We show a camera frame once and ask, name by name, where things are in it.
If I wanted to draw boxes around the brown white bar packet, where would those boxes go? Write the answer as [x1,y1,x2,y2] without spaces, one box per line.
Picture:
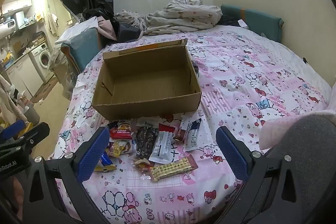
[175,115,193,143]

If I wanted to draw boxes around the dark plastic bag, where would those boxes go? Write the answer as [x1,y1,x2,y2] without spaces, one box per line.
[115,21,143,43]

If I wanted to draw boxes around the white hanging clothes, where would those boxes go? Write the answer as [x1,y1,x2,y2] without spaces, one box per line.
[0,74,27,125]

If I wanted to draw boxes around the pink printed bed sheet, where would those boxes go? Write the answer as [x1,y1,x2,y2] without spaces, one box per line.
[52,25,332,224]

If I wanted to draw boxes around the pink fleece blanket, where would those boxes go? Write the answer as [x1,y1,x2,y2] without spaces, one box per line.
[259,110,336,151]

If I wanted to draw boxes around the yellow purple snack packet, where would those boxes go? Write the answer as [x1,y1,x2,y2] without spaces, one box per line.
[108,139,134,157]

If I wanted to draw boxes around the blue yellow snack packet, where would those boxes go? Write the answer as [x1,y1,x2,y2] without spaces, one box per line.
[94,152,117,172]

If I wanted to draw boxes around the white wall cabinet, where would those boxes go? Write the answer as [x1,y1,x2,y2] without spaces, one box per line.
[1,0,32,14]

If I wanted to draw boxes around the pink cloth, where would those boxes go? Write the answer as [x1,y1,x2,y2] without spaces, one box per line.
[97,15,118,41]

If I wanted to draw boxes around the white kitchen cabinet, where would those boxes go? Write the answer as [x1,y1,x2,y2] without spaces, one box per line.
[5,52,44,97]

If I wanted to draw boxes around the person's grey trouser leg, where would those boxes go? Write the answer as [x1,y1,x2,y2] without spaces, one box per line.
[252,112,336,216]

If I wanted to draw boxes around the crumpled beige duvet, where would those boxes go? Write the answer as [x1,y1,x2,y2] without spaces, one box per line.
[115,0,223,36]

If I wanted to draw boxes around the teal bed headboard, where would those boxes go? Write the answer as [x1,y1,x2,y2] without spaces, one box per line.
[220,4,284,43]

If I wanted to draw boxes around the grey trash bin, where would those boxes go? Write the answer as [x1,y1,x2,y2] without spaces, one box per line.
[24,103,40,125]

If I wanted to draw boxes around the hanging towel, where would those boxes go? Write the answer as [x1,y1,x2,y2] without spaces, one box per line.
[49,13,59,35]

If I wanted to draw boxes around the white navy snack packet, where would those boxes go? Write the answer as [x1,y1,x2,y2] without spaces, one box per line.
[184,119,202,152]

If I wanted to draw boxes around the white paper sheet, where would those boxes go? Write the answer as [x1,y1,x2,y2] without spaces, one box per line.
[55,16,99,45]

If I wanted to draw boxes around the small tan candy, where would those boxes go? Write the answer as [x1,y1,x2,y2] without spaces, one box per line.
[134,158,154,169]

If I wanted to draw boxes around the white washing machine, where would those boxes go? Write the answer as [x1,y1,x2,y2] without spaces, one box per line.
[29,43,54,80]

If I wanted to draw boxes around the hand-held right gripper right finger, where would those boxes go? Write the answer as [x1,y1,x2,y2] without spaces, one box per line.
[216,126,313,224]

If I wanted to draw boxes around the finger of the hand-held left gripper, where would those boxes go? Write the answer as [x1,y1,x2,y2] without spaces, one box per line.
[0,120,27,140]
[0,122,50,152]

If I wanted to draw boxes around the red rice cake packet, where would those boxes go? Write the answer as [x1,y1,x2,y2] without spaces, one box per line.
[109,120,133,140]

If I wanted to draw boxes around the brown cardboard box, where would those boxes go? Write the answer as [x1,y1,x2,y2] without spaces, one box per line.
[91,39,202,121]

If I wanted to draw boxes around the white water heater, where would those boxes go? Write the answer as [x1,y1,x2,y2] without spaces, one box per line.
[0,18,19,38]

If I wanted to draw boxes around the dark clear snack packet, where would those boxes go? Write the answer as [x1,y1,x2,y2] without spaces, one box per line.
[135,123,160,161]

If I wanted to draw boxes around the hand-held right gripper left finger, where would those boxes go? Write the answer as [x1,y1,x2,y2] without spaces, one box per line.
[22,126,111,224]

